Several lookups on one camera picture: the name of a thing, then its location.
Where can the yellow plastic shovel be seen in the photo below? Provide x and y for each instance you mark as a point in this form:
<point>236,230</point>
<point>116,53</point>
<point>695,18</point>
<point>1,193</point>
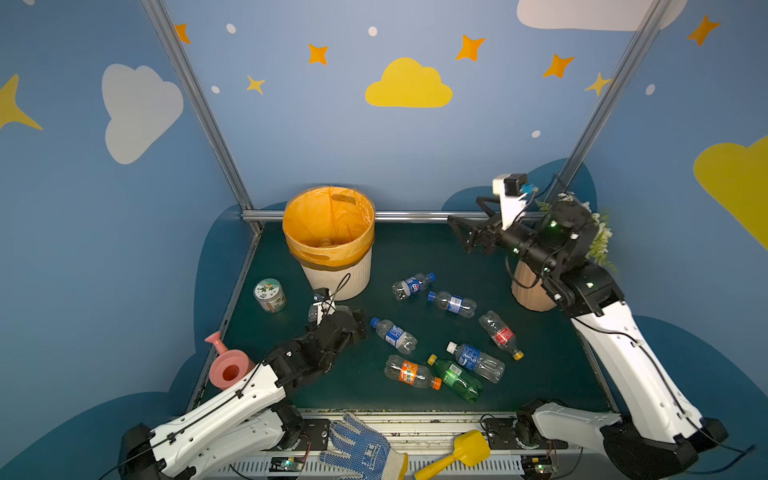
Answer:
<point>470,449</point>

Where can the green white round tin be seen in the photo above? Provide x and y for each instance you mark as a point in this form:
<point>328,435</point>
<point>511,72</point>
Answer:
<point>270,295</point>

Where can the clear bottle blue text label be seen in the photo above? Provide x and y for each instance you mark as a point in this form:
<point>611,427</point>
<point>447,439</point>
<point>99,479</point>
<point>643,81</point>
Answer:
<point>462,306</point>

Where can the pink watering can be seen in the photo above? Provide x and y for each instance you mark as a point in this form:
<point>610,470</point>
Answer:
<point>230,365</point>

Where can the clear unlabelled bottle white cap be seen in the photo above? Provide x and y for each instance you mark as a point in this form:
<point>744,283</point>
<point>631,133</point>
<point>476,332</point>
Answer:
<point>314,315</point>

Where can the red label bottle yellow cap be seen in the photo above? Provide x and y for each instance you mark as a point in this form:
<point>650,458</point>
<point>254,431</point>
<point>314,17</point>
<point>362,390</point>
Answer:
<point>501,334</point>

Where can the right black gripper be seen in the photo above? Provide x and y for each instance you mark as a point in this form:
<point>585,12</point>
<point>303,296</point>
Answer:
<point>486,233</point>

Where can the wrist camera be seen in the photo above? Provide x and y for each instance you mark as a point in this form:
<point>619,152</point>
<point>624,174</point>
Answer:
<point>514,192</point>
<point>326,300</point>

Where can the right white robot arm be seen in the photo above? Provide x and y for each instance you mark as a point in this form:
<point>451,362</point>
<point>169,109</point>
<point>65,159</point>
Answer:
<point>663,433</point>

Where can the aluminium frame rail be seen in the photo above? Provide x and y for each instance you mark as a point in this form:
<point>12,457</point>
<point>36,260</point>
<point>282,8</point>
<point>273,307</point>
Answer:
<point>380,216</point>

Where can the orange label bottle orange cap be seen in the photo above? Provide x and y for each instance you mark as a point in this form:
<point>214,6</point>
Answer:
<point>413,374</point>

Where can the pink plant pot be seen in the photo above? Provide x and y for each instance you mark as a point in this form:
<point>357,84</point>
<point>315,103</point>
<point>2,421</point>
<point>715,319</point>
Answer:
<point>528,291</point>

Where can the green bottle yellow cap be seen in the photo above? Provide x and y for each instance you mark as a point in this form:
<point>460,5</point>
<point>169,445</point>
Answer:
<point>456,378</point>

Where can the artificial green white plant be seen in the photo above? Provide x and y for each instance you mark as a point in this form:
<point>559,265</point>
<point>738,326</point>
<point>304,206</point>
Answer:
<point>599,249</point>

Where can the blue label bottle white cap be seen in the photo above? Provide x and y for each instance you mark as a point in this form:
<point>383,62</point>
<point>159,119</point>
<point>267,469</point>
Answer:
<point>478,362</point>

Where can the pepsi bottle blue cap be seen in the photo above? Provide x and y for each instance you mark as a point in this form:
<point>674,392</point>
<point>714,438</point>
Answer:
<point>411,286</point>

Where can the blue dotted work glove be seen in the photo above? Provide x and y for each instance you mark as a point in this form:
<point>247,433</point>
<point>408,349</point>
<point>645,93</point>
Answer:
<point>363,452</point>

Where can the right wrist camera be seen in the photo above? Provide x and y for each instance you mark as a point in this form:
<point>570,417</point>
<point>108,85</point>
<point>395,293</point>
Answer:
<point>514,192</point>

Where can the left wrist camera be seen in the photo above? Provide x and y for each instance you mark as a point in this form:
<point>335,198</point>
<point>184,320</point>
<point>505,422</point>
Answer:
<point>326,300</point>

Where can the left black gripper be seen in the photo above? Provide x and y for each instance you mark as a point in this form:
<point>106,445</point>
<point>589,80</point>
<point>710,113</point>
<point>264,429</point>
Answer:
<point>341,323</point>

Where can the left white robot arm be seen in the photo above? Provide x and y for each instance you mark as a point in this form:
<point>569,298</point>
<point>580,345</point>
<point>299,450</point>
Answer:
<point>254,414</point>

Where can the white bin orange liner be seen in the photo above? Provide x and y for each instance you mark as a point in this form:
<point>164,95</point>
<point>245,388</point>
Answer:
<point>346,217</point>

